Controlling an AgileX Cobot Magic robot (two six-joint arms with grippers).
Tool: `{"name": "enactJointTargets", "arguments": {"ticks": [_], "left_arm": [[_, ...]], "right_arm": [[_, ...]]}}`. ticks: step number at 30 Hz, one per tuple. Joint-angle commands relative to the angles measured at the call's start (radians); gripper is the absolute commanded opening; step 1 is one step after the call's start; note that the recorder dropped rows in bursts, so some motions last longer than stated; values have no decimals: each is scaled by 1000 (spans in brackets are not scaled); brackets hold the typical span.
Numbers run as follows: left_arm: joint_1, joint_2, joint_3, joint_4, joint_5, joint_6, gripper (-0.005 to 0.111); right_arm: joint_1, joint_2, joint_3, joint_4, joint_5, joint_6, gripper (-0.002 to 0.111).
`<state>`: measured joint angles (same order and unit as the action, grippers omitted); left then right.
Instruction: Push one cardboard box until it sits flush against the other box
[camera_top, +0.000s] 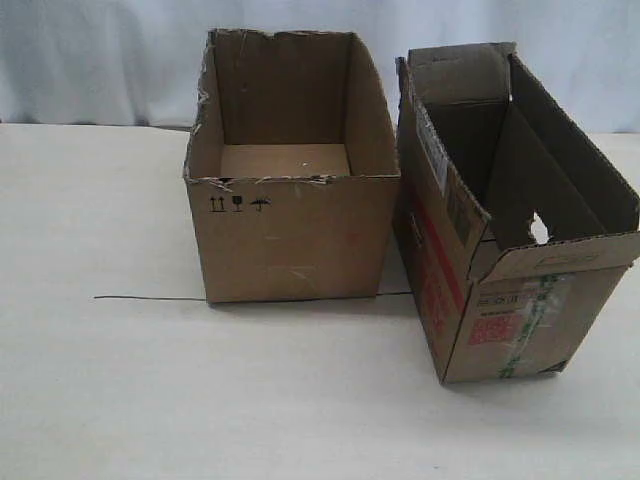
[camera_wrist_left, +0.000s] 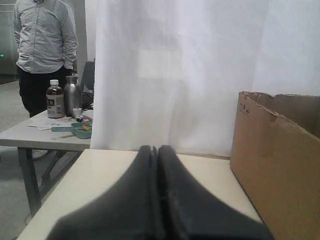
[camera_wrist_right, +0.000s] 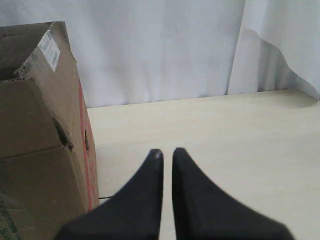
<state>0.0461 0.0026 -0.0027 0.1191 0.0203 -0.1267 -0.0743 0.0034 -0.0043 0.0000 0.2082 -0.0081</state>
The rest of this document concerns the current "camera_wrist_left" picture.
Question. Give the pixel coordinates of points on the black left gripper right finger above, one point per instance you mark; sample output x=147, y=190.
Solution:
x=190, y=212

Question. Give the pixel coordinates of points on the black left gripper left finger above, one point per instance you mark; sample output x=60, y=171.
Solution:
x=123, y=212

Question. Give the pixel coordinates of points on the brown tea bottle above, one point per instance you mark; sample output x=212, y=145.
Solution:
x=55, y=100

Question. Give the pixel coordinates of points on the white papers on table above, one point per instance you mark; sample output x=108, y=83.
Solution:
x=45, y=123

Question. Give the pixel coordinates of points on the stainless steel flask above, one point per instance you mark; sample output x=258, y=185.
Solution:
x=72, y=96

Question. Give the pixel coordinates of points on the person in grey shirt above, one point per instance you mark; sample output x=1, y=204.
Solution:
x=46, y=42

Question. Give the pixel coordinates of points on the grey side table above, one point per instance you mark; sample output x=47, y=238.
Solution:
x=27, y=138

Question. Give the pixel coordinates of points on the small white jar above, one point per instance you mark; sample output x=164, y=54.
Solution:
x=77, y=112

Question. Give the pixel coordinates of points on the teal plastic tray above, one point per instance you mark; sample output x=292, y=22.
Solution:
x=81, y=130

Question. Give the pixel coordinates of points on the white curtain backdrop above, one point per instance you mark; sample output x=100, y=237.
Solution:
x=168, y=72

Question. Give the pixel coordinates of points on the large open cardboard box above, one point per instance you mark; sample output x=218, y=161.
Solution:
x=275, y=157

